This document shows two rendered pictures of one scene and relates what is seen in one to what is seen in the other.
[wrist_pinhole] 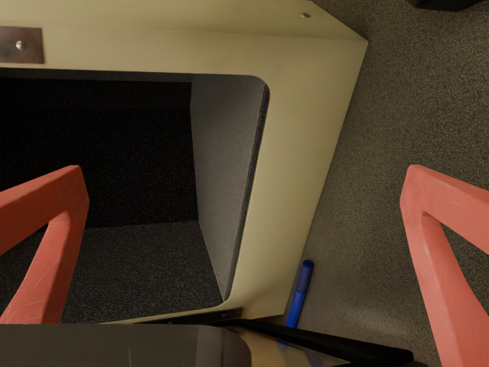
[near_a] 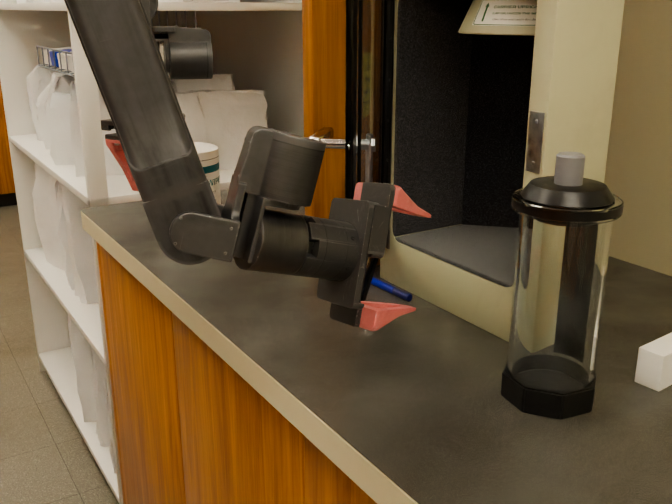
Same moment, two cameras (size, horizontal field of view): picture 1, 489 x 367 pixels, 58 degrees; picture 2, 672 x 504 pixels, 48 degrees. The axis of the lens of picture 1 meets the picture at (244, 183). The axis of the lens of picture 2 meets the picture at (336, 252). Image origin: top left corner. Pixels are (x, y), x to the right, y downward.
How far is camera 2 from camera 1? 66 cm
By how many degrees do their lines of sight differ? 20
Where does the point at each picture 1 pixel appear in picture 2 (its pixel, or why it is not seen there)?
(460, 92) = (468, 373)
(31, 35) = (536, 169)
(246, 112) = (506, 273)
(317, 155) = (473, 313)
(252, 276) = (408, 259)
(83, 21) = not seen: hidden behind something
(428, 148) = (449, 359)
